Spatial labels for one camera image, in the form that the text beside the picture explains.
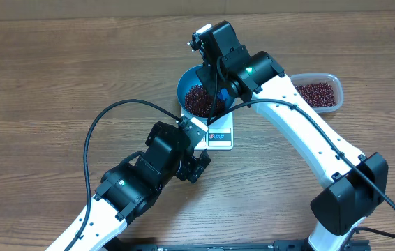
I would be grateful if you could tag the clear plastic food container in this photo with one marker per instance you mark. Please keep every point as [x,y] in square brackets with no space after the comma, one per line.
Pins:
[332,80]

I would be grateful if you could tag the teal blue bowl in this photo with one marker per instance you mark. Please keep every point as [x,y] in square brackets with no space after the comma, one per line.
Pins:
[188,80]

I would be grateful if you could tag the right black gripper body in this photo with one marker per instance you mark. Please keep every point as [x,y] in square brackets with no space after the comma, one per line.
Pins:
[215,80]

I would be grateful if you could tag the blue plastic measuring scoop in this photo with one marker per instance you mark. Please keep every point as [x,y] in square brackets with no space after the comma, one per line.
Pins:
[224,96]

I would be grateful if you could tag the red beans in bowl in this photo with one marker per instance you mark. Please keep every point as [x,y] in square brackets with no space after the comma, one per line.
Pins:
[199,103]

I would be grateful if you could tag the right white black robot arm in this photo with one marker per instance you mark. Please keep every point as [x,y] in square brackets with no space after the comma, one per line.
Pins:
[352,183]

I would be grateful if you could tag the white digital kitchen scale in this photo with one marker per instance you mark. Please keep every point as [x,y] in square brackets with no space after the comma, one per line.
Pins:
[220,136]

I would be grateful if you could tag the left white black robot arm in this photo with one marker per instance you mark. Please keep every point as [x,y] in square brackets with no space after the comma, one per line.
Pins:
[133,186]

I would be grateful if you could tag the red adzuki beans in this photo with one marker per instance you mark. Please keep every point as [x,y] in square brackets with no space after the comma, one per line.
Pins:
[317,94]

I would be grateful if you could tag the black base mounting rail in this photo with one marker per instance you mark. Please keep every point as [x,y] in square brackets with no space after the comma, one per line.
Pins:
[282,245]

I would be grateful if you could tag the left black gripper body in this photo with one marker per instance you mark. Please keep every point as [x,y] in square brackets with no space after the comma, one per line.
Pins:
[190,168]

